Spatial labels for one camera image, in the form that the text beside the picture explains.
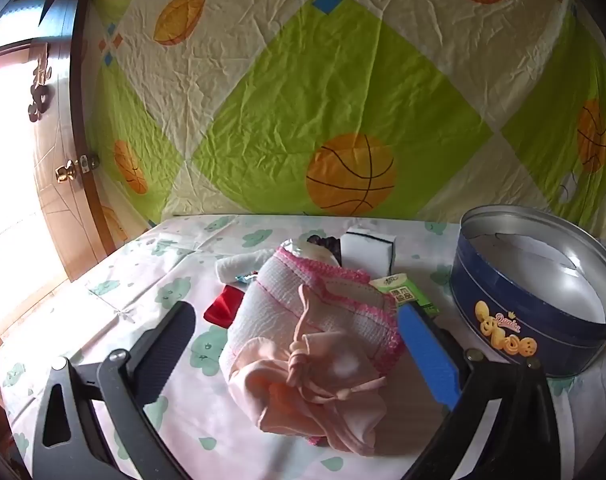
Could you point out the round blue cookie tin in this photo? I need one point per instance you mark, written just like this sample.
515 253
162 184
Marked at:
508 310

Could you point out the peach cloth garment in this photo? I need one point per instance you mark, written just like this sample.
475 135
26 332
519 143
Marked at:
303 395

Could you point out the brass door knob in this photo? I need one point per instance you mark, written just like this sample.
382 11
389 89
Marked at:
65 172

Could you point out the cloud print tablecloth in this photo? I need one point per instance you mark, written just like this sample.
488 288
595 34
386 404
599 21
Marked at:
148 270

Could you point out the small colourful plastic packet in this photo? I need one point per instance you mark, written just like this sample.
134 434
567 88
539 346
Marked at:
245 277

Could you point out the white towel with pink trim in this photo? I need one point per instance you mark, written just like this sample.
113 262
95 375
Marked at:
278 300

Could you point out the red satin pouch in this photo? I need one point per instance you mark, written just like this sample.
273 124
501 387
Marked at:
223 310

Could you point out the wooden door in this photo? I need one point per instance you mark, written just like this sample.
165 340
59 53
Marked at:
78 220

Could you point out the purple velvet scrunchie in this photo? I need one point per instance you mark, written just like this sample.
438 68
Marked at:
328 247

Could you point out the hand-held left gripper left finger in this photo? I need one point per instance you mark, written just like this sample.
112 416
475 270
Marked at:
169 347

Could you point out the white sock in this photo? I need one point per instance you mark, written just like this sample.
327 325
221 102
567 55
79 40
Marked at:
238 265

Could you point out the white sponge block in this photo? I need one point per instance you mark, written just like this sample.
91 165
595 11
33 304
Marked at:
368 255

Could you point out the green tissue packet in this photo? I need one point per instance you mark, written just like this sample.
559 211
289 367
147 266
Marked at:
398 292

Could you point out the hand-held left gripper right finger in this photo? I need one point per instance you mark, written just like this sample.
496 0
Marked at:
428 355

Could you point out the dark hanging door ornament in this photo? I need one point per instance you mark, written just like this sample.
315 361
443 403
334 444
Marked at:
35 105

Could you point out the basketball print hanging sheet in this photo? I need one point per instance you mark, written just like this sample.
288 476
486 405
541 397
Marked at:
333 85

